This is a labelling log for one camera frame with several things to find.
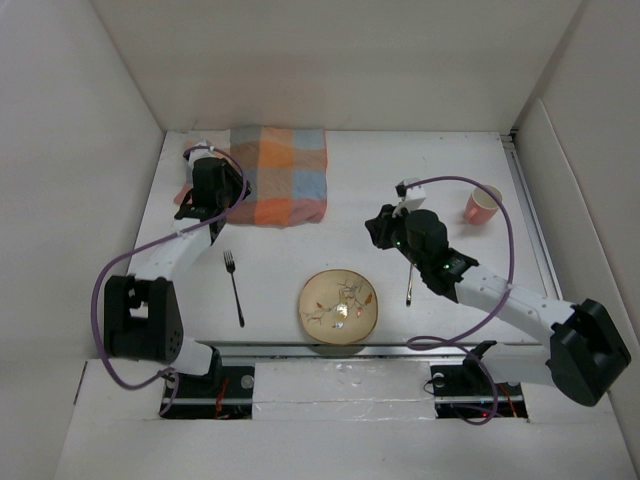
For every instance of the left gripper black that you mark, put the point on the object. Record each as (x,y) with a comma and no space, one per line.
(232,175)

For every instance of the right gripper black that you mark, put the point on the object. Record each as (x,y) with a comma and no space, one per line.
(380,226)

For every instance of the checkered orange blue cloth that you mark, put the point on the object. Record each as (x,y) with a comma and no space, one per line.
(286,170)

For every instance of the black metal fork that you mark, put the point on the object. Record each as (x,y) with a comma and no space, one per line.
(231,268)

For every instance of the black metal spoon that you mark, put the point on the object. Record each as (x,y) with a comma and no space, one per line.
(409,291)

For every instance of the beige bird pattern plate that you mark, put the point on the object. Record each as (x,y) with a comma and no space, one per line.
(338,307)

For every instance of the pink cup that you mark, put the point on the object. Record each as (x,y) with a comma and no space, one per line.
(482,205)

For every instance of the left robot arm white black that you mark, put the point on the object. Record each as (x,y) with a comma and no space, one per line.
(141,314)

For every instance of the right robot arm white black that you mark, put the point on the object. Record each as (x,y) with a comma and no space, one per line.
(579,351)

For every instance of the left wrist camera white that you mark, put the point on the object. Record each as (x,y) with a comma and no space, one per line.
(200,150)

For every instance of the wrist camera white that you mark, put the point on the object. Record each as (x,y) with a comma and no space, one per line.
(200,150)
(411,196)

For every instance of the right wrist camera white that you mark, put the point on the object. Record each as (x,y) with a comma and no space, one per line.
(411,196)

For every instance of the aluminium rail right side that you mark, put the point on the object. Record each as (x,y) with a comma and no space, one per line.
(542,255)

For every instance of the aluminium rail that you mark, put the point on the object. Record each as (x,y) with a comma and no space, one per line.
(308,350)
(542,255)

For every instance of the aluminium rail front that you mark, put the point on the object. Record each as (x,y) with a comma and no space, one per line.
(308,350)

